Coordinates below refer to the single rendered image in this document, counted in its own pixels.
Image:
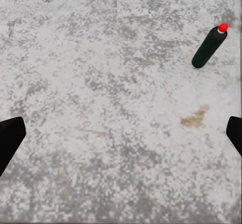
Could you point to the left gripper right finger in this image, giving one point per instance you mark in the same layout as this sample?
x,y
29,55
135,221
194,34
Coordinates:
x,y
234,132

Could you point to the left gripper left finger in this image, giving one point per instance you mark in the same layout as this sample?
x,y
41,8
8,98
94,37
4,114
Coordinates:
x,y
12,133

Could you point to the insectifuge atomizer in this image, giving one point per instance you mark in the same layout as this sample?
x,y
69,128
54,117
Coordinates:
x,y
209,46

